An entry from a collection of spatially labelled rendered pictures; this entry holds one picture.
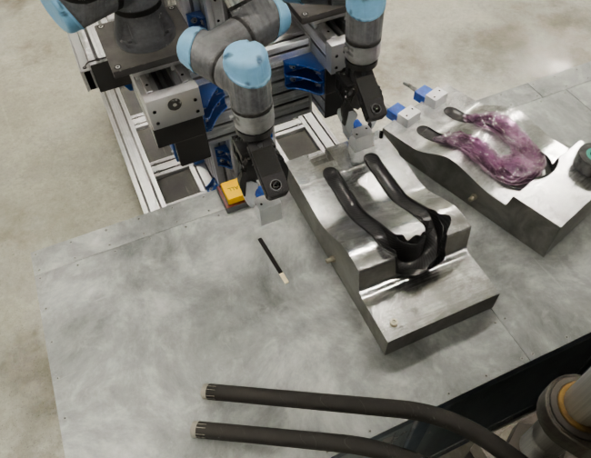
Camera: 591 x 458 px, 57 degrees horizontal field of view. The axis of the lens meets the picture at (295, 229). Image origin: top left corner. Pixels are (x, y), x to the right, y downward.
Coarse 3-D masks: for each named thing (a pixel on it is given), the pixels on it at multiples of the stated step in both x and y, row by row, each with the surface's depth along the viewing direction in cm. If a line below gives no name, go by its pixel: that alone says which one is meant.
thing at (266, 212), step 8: (256, 192) 117; (256, 200) 113; (264, 200) 113; (272, 200) 113; (256, 208) 114; (264, 208) 112; (272, 208) 113; (280, 208) 114; (256, 216) 117; (264, 216) 114; (272, 216) 115; (280, 216) 116; (264, 224) 116
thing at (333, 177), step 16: (368, 160) 129; (336, 176) 127; (384, 176) 127; (336, 192) 124; (400, 192) 124; (352, 208) 122; (416, 208) 117; (368, 224) 115; (432, 224) 114; (448, 224) 109; (384, 240) 112; (400, 240) 107; (416, 240) 108; (432, 240) 114; (400, 256) 112; (416, 256) 112; (432, 256) 113; (400, 272) 110; (416, 272) 109
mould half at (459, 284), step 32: (352, 160) 129; (384, 160) 129; (320, 192) 124; (352, 192) 124; (384, 192) 123; (416, 192) 123; (320, 224) 119; (352, 224) 116; (384, 224) 113; (416, 224) 111; (352, 256) 107; (384, 256) 107; (448, 256) 114; (352, 288) 113; (384, 288) 111; (416, 288) 111; (448, 288) 110; (480, 288) 110; (384, 320) 106; (416, 320) 106; (448, 320) 109; (384, 352) 108
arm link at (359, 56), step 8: (344, 48) 111; (352, 48) 110; (360, 48) 117; (368, 48) 109; (376, 48) 110; (352, 56) 112; (360, 56) 111; (368, 56) 111; (376, 56) 112; (360, 64) 112; (368, 64) 113
